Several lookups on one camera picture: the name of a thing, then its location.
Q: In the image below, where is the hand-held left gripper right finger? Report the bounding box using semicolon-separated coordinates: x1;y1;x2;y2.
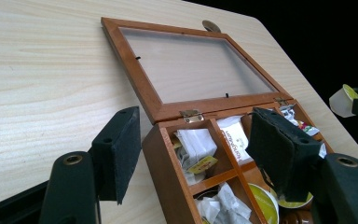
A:
245;106;324;203

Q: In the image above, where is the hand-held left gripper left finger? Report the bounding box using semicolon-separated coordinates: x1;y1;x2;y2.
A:
91;105;142;205

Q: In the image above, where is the white capsule with green lid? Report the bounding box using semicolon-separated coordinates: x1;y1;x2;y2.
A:
269;188;314;209
328;83;358;119
247;183;280;224

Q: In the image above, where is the brown wooden box with lid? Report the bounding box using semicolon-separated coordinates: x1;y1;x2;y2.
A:
101;17;335;224

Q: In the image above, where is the colourful sachet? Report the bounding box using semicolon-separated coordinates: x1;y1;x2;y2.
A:
296;120;321;137

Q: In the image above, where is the crumpled white black sachet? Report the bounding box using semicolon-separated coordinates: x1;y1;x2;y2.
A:
280;105;296;125

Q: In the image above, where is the white printed sachet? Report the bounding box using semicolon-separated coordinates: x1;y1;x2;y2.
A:
216;115;255;166

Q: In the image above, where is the brown capsule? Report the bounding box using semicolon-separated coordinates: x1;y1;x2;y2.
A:
280;209;313;224

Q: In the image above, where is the crumpled white tea bag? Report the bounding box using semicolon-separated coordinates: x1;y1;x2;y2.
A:
195;182;254;224

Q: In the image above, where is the white tea bag yellow tag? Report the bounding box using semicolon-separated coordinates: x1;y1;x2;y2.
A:
172;128;219;186

